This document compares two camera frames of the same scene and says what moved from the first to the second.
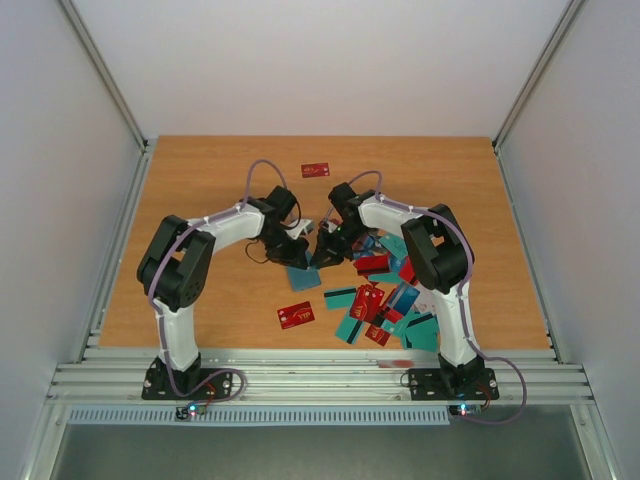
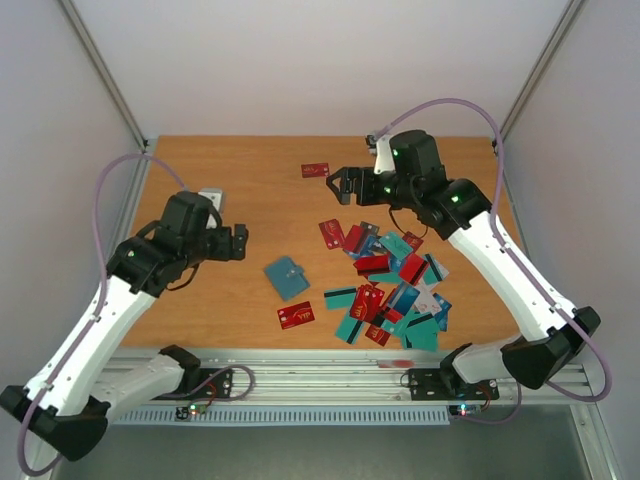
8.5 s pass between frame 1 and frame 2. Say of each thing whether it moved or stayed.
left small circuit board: stayed
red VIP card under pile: stayed
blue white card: stayed
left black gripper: moved
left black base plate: stayed
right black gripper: moved
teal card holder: moved
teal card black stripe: stayed
